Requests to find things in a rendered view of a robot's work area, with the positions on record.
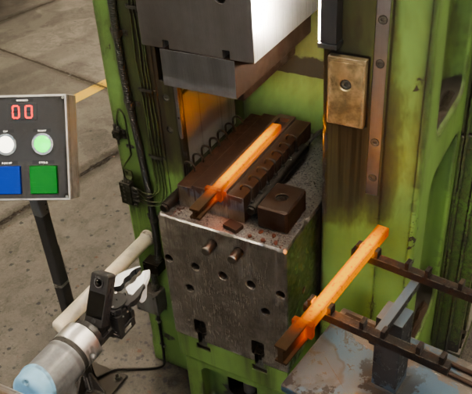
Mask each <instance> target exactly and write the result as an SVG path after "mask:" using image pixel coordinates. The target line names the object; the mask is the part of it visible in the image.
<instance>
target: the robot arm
mask: <svg viewBox="0 0 472 394"><path fill-rule="evenodd" d="M140 269H141V267H140V266H139V267H134V268H131V269H130V270H126V271H124V272H121V273H120V274H116V275H115V274H113V273H110V272H107V271H104V270H96V271H93V272H92V273H91V282H90V288H89V293H88V304H87V309H86V314H85V320H78V321H77V322H76V323H74V322H71V323H68V324H67V325H66V326H65V327H64V328H63V329H62V330H61V331H60V332H59V333H58V334H57V335H56V336H55V337H54V339H53V340H52V341H51V342H50V343H49V344H48V345H47V346H46V347H45V348H44V349H43V350H42V351H41V352H40V353H39V354H38V355H37V356H36V357H35V358H34V359H33V360H32V361H31V362H30V363H29V364H28V365H26V366H25V367H24V368H23V369H22V370H21V372H20V373H19V374H18V375H17V377H16V378H15V380H14V382H13V389H11V388H9V387H7V386H5V385H2V384H0V394H78V392H77V387H76V384H75V383H76V381H77V380H78V379H79V378H80V376H81V375H82V374H83V373H84V372H85V371H86V370H87V369H88V367H89V366H90V365H91V364H92V363H93V362H94V360H95V359H96V358H97V357H98V356H99V355H100V353H101V352H102V348H101V346H102V345H103V344H104V343H105V342H106V341H107V339H108V338H109V337H112V338H119V339H123V337H124V336H125V335H126V334H127V333H128V332H129V330H131V329H132V327H133V326H134V325H135V324H136V322H135V318H134V317H135V315H134V310H133V309H131V307H132V306H135V305H136V304H137V303H138V302H140V303H143V302H144V301H145V300H146V298H147V284H148V281H149V279H150V270H143V271H142V273H141V275H140V276H138V277H137V278H136V281H135V282H134V283H132V284H130V280H131V278H132V277H133V276H134V275H136V274H137V273H138V272H139V271H140ZM130 322H131V326H130V327H129V328H128V330H127V331H126V332H125V331H124V329H125V328H126V327H127V326H128V325H129V324H130ZM113 333H114V334H116V335H114V334H113Z"/></svg>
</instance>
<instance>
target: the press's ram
mask: <svg viewBox="0 0 472 394"><path fill-rule="evenodd" d="M135 1H136V6H137V12H138V22H139V27H140V33H141V43H142V44H143V45H150V46H154V47H159V48H165V47H166V46H167V45H169V49H172V50H177V51H182V52H190V53H195V54H199V55H204V56H212V57H217V58H221V59H224V58H225V57H226V56H228V55H229V54H230V60H234V61H239V62H244V63H252V64H254V63H256V62H257V61H258V60H259V59H261V58H262V57H263V56H264V55H266V54H267V53H268V52H269V51H270V50H271V49H272V48H273V47H274V46H275V45H277V44H278V43H279V42H280V41H281V40H283V39H284V38H285V37H286V36H287V35H288V34H290V33H291V32H292V31H293V30H294V29H295V28H296V27H297V26H298V25H300V24H301V23H302V22H303V21H304V20H306V19H307V18H308V17H309V16H310V15H312V14H313V13H314V12H315V11H316V10H318V9H319V0H135Z"/></svg>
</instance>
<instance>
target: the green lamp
mask: <svg viewBox="0 0 472 394"><path fill-rule="evenodd" d="M50 145H51V144H50V141H49V139H48V138H47V137H46V136H44V135H41V136H38V137H36V138H35V140H34V147H35V148H36V149H37V150H38V151H39V152H46V151H48V150H49V148H50Z"/></svg>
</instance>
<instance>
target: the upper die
mask: <svg viewBox="0 0 472 394"><path fill-rule="evenodd" d="M310 32H311V15H310V16H309V17H308V18H307V19H306V20H304V21H303V22H302V23H301V24H300V25H298V26H297V27H296V28H295V29H294V30H293V31H292V32H291V33H290V34H288V35H287V36H286V37H285V38H284V39H283V40H281V41H280V42H279V43H278V44H277V45H275V46H274V47H273V48H272V49H271V50H270V51H269V52H268V53H267V54H266V55H264V56H263V57H262V58H261V59H259V60H258V61H257V62H256V63H254V64H252V63H244V62H239V61H234V60H230V54H229V55H228V56H226V57H225V58H224V59H221V58H217V57H212V56H204V55H199V54H195V53H190V52H182V51H177V50H172V49H169V45H167V46H166V47H165V48H159V51H160V58H161V64H162V70H163V81H164V85H168V86H172V87H176V88H183V89H188V90H192V91H198V92H202V93H206V94H211V95H218V96H222V97H226V98H230V99H238V98H239V97H240V96H241V95H242V94H243V93H245V92H246V91H247V90H248V89H249V88H250V87H251V86H252V85H254V83H256V82H257V81H258V79H260V78H261V77H262V76H263V75H264V74H265V73H266V72H267V71H268V70H270V69H271V68H272V67H273V66H274V65H275V64H276V63H278V62H279V61H280V60H281V59H282V58H283V57H284V56H285V55H287V54H288V53H289V52H290V51H291V50H292V49H293V48H294V47H295V46H296V45H297V44H298V43H299V42H300V41H301V40H303V39H304V38H305V37H306V36H307V35H308V34H309V33H310Z"/></svg>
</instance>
